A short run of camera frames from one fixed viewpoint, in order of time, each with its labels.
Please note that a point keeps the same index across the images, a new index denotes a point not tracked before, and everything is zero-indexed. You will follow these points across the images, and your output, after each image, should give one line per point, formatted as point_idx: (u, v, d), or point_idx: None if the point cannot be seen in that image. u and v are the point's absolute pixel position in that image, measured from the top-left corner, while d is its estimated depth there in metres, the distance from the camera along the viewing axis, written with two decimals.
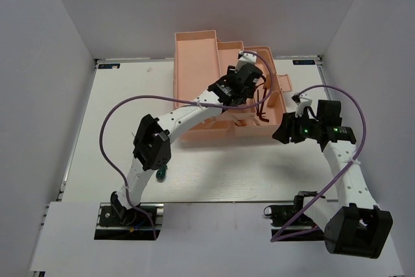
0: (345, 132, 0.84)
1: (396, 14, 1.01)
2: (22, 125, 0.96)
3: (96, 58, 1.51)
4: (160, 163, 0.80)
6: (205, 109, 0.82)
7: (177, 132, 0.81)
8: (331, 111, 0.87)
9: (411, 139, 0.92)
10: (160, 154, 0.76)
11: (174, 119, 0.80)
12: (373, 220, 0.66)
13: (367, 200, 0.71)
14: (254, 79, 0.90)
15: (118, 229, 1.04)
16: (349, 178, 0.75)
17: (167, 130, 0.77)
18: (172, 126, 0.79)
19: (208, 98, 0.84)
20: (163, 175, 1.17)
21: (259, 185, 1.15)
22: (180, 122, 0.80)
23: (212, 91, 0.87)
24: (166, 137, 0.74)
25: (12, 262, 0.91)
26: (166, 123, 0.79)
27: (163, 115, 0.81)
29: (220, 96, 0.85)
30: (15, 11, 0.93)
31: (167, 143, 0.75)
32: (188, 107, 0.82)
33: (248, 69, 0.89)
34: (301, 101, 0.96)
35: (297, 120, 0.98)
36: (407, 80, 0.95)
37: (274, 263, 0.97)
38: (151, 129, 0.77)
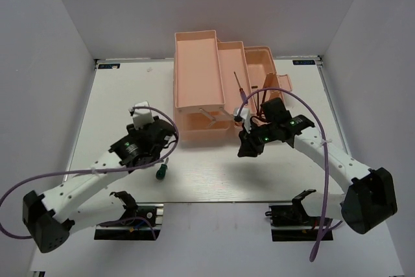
0: (301, 120, 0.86)
1: (395, 11, 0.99)
2: (22, 124, 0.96)
3: (96, 58, 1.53)
4: (54, 244, 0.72)
6: (102, 176, 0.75)
7: (70, 208, 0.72)
8: (279, 109, 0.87)
9: (410, 135, 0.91)
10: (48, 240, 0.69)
11: (65, 192, 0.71)
12: (376, 183, 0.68)
13: (360, 167, 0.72)
14: (165, 136, 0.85)
15: (118, 229, 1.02)
16: (334, 157, 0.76)
17: (53, 211, 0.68)
18: (60, 203, 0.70)
19: (107, 161, 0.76)
20: (163, 174, 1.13)
21: (258, 185, 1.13)
22: (70, 196, 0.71)
23: (114, 150, 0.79)
24: (50, 220, 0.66)
25: (13, 262, 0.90)
26: (52, 201, 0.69)
27: (52, 189, 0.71)
29: (122, 156, 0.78)
30: (15, 12, 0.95)
31: (52, 226, 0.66)
32: (83, 176, 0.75)
33: (157, 126, 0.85)
34: (244, 119, 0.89)
35: (252, 134, 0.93)
36: (406, 77, 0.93)
37: (275, 263, 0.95)
38: (36, 207, 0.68)
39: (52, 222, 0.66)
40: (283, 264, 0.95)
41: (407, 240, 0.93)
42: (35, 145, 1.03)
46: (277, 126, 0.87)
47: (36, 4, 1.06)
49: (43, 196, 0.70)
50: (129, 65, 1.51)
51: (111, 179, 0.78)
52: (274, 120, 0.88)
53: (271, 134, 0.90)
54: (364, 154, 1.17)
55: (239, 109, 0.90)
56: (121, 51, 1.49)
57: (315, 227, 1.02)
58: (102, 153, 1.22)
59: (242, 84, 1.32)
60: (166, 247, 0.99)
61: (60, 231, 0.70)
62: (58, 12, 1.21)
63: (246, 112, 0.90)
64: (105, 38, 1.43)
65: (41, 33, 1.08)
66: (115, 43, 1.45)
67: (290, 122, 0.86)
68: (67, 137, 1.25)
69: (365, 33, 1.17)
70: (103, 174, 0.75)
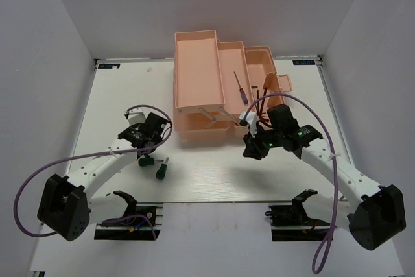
0: (310, 131, 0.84)
1: (395, 12, 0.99)
2: (22, 124, 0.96)
3: (96, 58, 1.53)
4: (76, 231, 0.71)
6: (120, 156, 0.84)
7: (93, 187, 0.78)
8: (286, 117, 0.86)
9: (410, 135, 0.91)
10: (76, 220, 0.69)
11: (88, 172, 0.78)
12: (386, 200, 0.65)
13: (370, 184, 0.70)
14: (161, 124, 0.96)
15: (118, 229, 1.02)
16: (343, 172, 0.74)
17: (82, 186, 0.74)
18: (87, 180, 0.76)
19: (120, 144, 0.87)
20: (163, 175, 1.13)
21: (257, 185, 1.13)
22: (94, 174, 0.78)
23: (122, 137, 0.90)
24: (81, 194, 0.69)
25: (13, 262, 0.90)
26: (79, 178, 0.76)
27: (75, 171, 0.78)
29: (130, 141, 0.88)
30: (14, 12, 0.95)
31: (83, 200, 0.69)
32: (101, 157, 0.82)
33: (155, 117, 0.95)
34: (250, 122, 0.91)
35: (257, 139, 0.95)
36: (406, 77, 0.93)
37: (275, 263, 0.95)
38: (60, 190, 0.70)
39: (82, 198, 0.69)
40: (283, 264, 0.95)
41: (407, 240, 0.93)
42: (35, 145, 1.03)
46: (284, 136, 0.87)
47: (36, 4, 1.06)
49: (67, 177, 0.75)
50: (129, 65, 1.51)
51: (122, 162, 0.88)
52: (281, 129, 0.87)
53: (275, 141, 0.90)
54: (364, 154, 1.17)
55: (244, 113, 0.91)
56: (121, 51, 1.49)
57: (315, 227, 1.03)
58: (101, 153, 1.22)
59: (242, 84, 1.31)
60: (166, 247, 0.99)
61: (85, 211, 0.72)
62: (58, 12, 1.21)
63: (251, 117, 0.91)
64: (106, 38, 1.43)
65: (41, 33, 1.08)
66: (115, 43, 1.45)
67: (297, 132, 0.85)
68: (67, 137, 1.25)
69: (365, 33, 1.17)
70: (119, 154, 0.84)
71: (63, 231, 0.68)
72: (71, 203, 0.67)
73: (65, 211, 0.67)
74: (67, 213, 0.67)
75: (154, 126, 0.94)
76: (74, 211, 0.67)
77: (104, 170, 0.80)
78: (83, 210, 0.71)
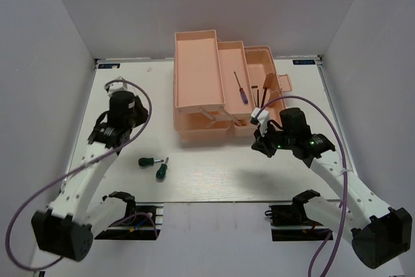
0: (322, 141, 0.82)
1: (396, 12, 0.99)
2: (22, 125, 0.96)
3: (96, 58, 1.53)
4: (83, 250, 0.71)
6: (96, 165, 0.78)
7: (82, 207, 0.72)
8: (299, 124, 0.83)
9: (410, 135, 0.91)
10: (77, 244, 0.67)
11: (71, 195, 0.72)
12: (393, 223, 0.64)
13: (380, 205, 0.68)
14: (129, 104, 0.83)
15: (118, 229, 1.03)
16: (353, 189, 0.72)
17: (70, 215, 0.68)
18: (74, 205, 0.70)
19: (94, 151, 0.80)
20: (163, 175, 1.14)
21: (258, 185, 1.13)
22: (78, 196, 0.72)
23: (94, 140, 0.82)
24: (71, 223, 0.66)
25: (13, 263, 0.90)
26: (63, 209, 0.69)
27: (55, 202, 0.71)
29: (104, 140, 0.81)
30: (15, 12, 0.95)
31: (76, 226, 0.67)
32: (79, 174, 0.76)
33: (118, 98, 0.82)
34: (261, 121, 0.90)
35: (266, 138, 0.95)
36: (406, 78, 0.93)
37: (275, 263, 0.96)
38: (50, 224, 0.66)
39: (74, 224, 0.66)
40: (283, 264, 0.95)
41: None
42: (35, 145, 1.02)
46: (295, 144, 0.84)
47: (36, 4, 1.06)
49: (50, 211, 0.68)
50: (128, 65, 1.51)
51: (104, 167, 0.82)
52: (294, 134, 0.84)
53: (284, 143, 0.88)
54: (364, 154, 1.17)
55: (256, 111, 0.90)
56: (121, 51, 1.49)
57: (315, 227, 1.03)
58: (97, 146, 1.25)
59: (242, 84, 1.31)
60: (166, 247, 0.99)
61: (83, 231, 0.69)
62: (58, 12, 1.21)
63: (262, 115, 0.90)
64: (105, 38, 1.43)
65: (41, 33, 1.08)
66: (115, 43, 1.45)
67: (310, 141, 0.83)
68: (67, 137, 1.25)
69: (365, 33, 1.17)
70: (96, 163, 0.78)
71: (70, 254, 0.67)
72: (67, 233, 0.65)
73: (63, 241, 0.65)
74: (67, 241, 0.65)
75: (123, 106, 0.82)
76: (71, 239, 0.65)
77: (87, 183, 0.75)
78: (82, 232, 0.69)
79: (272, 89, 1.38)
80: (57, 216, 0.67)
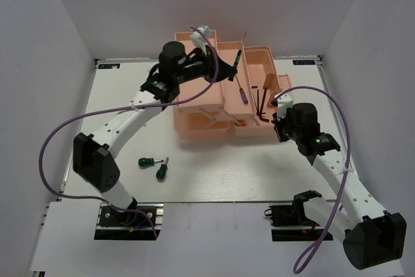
0: (328, 141, 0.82)
1: (397, 11, 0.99)
2: (21, 124, 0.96)
3: (96, 58, 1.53)
4: (109, 182, 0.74)
6: (142, 112, 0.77)
7: (118, 143, 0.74)
8: (310, 120, 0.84)
9: (410, 135, 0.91)
10: (106, 172, 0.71)
11: (111, 129, 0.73)
12: (388, 226, 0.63)
13: (376, 207, 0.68)
14: (179, 60, 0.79)
15: (118, 229, 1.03)
16: (350, 189, 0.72)
17: (106, 145, 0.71)
18: (112, 138, 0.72)
19: (143, 98, 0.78)
20: (163, 175, 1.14)
21: (259, 185, 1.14)
22: (118, 131, 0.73)
23: (145, 90, 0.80)
24: (107, 152, 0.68)
25: (12, 263, 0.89)
26: (104, 138, 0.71)
27: (98, 130, 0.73)
29: (154, 93, 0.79)
30: (15, 12, 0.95)
31: (109, 157, 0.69)
32: (124, 113, 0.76)
33: (167, 54, 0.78)
34: (279, 105, 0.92)
35: (282, 120, 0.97)
36: (407, 76, 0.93)
37: (275, 263, 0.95)
38: (88, 148, 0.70)
39: (109, 156, 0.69)
40: (283, 264, 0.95)
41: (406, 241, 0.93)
42: (35, 144, 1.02)
46: (301, 138, 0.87)
47: (36, 3, 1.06)
49: (92, 137, 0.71)
50: (128, 65, 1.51)
51: (148, 115, 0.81)
52: (302, 130, 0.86)
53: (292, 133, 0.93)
54: (364, 154, 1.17)
55: (279, 95, 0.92)
56: (121, 51, 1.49)
57: (315, 227, 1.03)
58: None
59: (242, 84, 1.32)
60: (166, 247, 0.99)
61: (115, 165, 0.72)
62: (58, 12, 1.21)
63: (283, 100, 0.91)
64: (105, 38, 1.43)
65: (41, 33, 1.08)
66: (115, 43, 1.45)
67: (316, 139, 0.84)
68: (67, 137, 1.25)
69: (366, 33, 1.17)
70: (142, 109, 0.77)
71: (98, 181, 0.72)
72: (99, 160, 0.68)
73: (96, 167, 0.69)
74: (98, 167, 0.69)
75: (174, 60, 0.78)
76: (102, 168, 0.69)
77: (128, 125, 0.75)
78: (112, 165, 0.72)
79: (272, 89, 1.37)
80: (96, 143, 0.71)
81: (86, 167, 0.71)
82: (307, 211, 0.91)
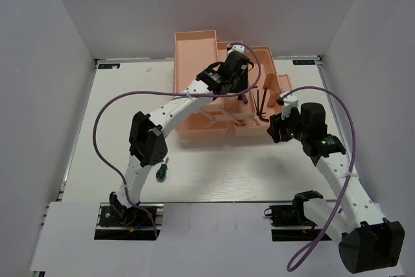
0: (334, 142, 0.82)
1: (397, 11, 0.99)
2: (21, 124, 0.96)
3: (96, 58, 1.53)
4: (157, 159, 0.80)
6: (194, 100, 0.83)
7: (169, 126, 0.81)
8: (316, 122, 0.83)
9: (410, 135, 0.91)
10: (155, 150, 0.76)
11: (166, 113, 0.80)
12: (385, 234, 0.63)
13: (375, 214, 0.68)
14: (241, 65, 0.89)
15: (118, 229, 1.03)
16: (351, 193, 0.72)
17: (159, 126, 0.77)
18: (166, 120, 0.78)
19: (197, 87, 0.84)
20: (163, 175, 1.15)
21: (259, 185, 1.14)
22: (172, 115, 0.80)
23: (200, 80, 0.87)
24: (160, 133, 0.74)
25: (12, 262, 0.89)
26: (158, 119, 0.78)
27: (154, 111, 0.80)
29: (208, 83, 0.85)
30: (15, 12, 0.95)
31: (162, 137, 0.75)
32: (178, 99, 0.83)
33: (236, 56, 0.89)
34: (285, 104, 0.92)
35: (284, 120, 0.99)
36: (406, 76, 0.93)
37: (275, 263, 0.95)
38: (144, 125, 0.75)
39: (161, 136, 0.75)
40: (283, 264, 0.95)
41: (406, 241, 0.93)
42: (35, 145, 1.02)
46: (306, 139, 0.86)
47: (36, 3, 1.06)
49: (148, 116, 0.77)
50: (128, 65, 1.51)
51: (199, 104, 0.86)
52: (308, 130, 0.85)
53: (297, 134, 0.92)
54: (364, 154, 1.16)
55: (286, 93, 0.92)
56: (121, 51, 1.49)
57: (314, 227, 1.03)
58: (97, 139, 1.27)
59: None
60: (165, 247, 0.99)
61: (165, 144, 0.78)
62: (58, 12, 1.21)
63: (290, 98, 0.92)
64: (105, 38, 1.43)
65: (41, 34, 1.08)
66: (115, 43, 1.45)
67: (321, 140, 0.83)
68: (67, 137, 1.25)
69: (365, 33, 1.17)
70: (195, 98, 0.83)
71: (146, 157, 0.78)
72: (152, 138, 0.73)
73: (148, 144, 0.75)
74: (150, 143, 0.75)
75: (240, 60, 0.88)
76: (154, 145, 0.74)
77: (180, 111, 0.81)
78: (162, 144, 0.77)
79: (272, 89, 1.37)
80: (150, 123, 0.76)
81: (139, 141, 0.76)
82: (306, 211, 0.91)
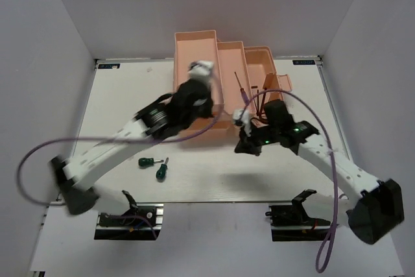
0: (306, 127, 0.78)
1: (397, 11, 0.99)
2: (21, 124, 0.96)
3: (96, 58, 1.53)
4: (82, 206, 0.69)
6: (124, 145, 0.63)
7: (94, 174, 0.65)
8: (283, 113, 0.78)
9: (410, 136, 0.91)
10: (73, 202, 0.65)
11: (86, 161, 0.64)
12: (385, 196, 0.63)
13: (369, 179, 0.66)
14: (198, 101, 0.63)
15: (118, 229, 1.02)
16: (341, 167, 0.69)
17: (74, 178, 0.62)
18: (82, 171, 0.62)
19: (133, 130, 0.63)
20: (163, 176, 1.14)
21: (259, 185, 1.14)
22: (93, 165, 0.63)
23: (139, 119, 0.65)
24: (67, 189, 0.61)
25: (12, 262, 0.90)
26: (74, 169, 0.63)
27: (74, 156, 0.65)
29: (146, 124, 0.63)
30: (15, 12, 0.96)
31: (74, 191, 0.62)
32: (106, 144, 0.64)
33: (187, 87, 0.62)
34: (244, 122, 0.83)
35: (253, 135, 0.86)
36: (406, 76, 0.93)
37: (275, 263, 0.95)
38: (58, 174, 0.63)
39: (70, 191, 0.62)
40: (283, 263, 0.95)
41: (406, 241, 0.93)
42: (34, 145, 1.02)
46: (281, 133, 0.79)
47: (36, 4, 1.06)
49: (65, 164, 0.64)
50: (128, 65, 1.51)
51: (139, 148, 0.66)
52: (279, 125, 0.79)
53: (272, 136, 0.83)
54: (364, 154, 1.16)
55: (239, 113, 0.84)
56: (121, 51, 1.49)
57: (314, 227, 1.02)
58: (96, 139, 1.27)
59: (242, 84, 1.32)
60: (166, 247, 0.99)
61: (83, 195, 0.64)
62: (58, 12, 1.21)
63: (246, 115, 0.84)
64: (105, 38, 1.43)
65: (41, 34, 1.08)
66: (115, 43, 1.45)
67: (294, 128, 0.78)
68: (67, 137, 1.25)
69: (365, 33, 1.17)
70: (126, 143, 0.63)
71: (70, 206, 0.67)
72: (63, 192, 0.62)
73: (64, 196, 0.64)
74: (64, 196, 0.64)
75: (194, 95, 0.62)
76: (67, 198, 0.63)
77: (106, 159, 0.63)
78: (80, 196, 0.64)
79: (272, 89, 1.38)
80: (67, 172, 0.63)
81: None
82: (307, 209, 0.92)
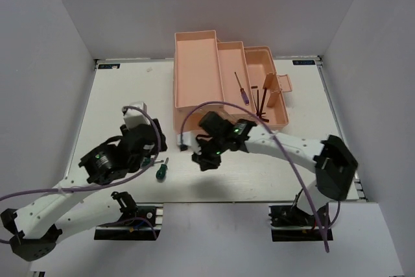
0: (244, 124, 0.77)
1: (397, 11, 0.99)
2: (21, 124, 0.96)
3: (96, 58, 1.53)
4: (38, 253, 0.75)
6: (68, 196, 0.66)
7: (46, 223, 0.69)
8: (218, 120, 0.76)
9: (410, 136, 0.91)
10: (27, 250, 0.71)
11: (34, 213, 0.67)
12: (332, 150, 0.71)
13: (314, 144, 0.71)
14: (144, 146, 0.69)
15: (118, 229, 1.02)
16: (288, 144, 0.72)
17: (23, 231, 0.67)
18: (30, 224, 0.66)
19: (76, 179, 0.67)
20: (163, 175, 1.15)
21: (259, 185, 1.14)
22: (39, 216, 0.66)
23: (84, 164, 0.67)
24: (18, 244, 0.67)
25: (12, 262, 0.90)
26: (24, 222, 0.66)
27: (25, 207, 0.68)
29: (93, 169, 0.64)
30: (15, 12, 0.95)
31: (22, 246, 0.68)
32: (52, 195, 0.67)
33: (135, 135, 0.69)
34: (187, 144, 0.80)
35: (204, 153, 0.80)
36: (406, 77, 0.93)
37: (274, 263, 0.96)
38: (10, 226, 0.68)
39: (20, 244, 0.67)
40: (283, 263, 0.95)
41: (406, 241, 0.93)
42: (34, 145, 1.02)
46: (225, 139, 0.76)
47: (36, 4, 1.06)
49: (17, 215, 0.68)
50: (128, 65, 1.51)
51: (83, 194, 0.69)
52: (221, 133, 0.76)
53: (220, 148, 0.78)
54: (364, 154, 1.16)
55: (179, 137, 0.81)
56: (121, 51, 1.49)
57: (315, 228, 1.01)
58: (96, 139, 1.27)
59: (242, 84, 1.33)
60: (165, 247, 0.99)
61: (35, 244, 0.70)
62: (58, 12, 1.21)
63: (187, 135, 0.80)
64: (105, 38, 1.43)
65: (41, 33, 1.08)
66: (115, 43, 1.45)
67: (235, 130, 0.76)
68: (67, 137, 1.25)
69: (365, 33, 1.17)
70: (69, 193, 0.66)
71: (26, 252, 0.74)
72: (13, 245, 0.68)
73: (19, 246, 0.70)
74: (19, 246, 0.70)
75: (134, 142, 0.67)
76: (19, 250, 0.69)
77: (51, 211, 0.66)
78: (26, 248, 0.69)
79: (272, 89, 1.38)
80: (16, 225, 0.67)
81: None
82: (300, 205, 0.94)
